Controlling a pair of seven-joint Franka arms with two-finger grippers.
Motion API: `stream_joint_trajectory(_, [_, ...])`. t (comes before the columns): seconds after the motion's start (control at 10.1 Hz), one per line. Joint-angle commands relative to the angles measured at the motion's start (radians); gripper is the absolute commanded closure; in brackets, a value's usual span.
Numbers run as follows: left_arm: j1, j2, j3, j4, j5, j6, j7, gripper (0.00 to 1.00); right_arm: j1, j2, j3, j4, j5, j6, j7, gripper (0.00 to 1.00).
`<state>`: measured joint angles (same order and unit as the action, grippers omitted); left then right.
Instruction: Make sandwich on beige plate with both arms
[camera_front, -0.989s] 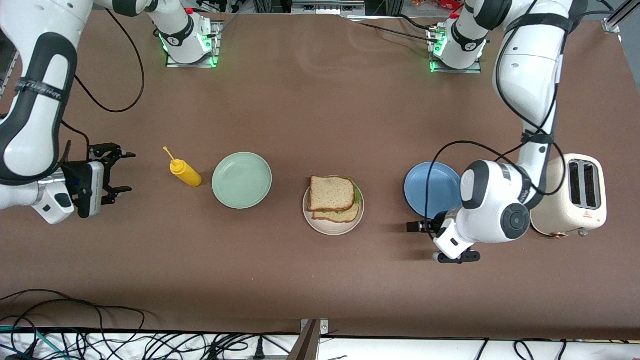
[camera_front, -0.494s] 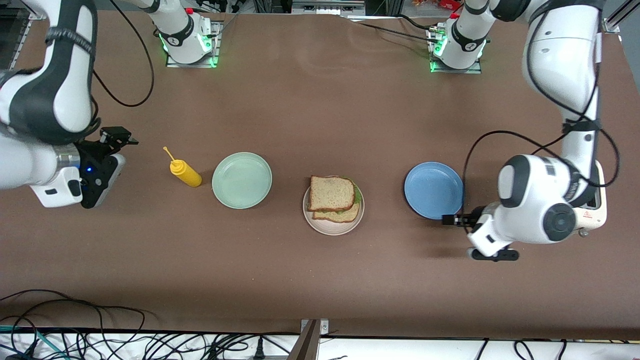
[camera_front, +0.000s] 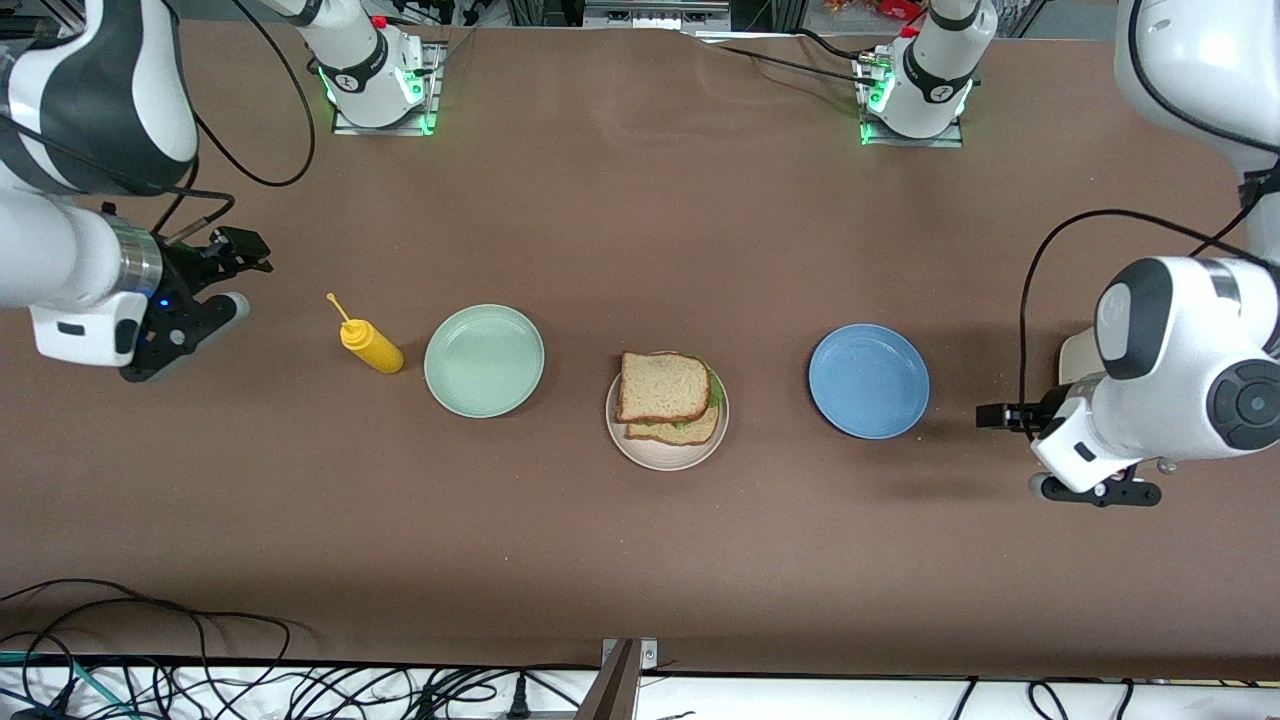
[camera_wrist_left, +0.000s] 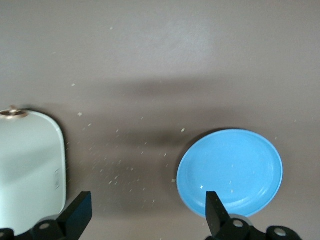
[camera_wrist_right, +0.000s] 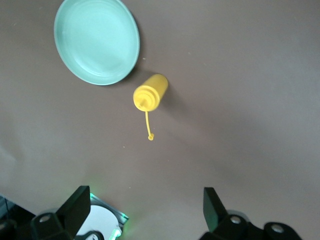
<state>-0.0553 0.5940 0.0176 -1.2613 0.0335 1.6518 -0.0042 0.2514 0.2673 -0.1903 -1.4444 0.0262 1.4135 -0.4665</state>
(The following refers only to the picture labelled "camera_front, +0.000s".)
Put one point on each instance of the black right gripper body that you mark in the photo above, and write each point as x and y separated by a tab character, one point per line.
187	267

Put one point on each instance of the yellow mustard squeeze bottle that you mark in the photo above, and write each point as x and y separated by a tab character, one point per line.
372	345

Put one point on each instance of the green lettuce leaf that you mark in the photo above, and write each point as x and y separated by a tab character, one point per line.
715	390

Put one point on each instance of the brown bread slice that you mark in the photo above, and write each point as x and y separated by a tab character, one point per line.
690	432
665	385

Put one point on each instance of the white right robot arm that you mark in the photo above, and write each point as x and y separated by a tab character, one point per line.
90	110

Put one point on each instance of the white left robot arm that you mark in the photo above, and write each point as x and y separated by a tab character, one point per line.
1190	370

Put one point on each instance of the blue plate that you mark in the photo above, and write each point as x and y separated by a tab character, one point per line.
868	380

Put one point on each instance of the mint green plate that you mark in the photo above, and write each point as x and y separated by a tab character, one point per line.
484	360

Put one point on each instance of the beige plate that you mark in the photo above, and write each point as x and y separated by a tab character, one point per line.
665	458

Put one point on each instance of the white toaster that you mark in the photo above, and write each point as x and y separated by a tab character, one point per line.
1075	355

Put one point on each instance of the red package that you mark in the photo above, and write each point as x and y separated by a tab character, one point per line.
890	8

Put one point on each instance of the grey power strip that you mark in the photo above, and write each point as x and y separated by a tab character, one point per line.
655	15

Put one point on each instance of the black power plug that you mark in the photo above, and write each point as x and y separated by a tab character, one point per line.
518	705

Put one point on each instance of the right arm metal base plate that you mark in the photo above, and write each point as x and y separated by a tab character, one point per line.
436	100

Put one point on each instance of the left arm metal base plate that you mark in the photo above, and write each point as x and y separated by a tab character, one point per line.
915	142

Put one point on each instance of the grey metal bracket post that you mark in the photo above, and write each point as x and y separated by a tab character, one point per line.
620	690

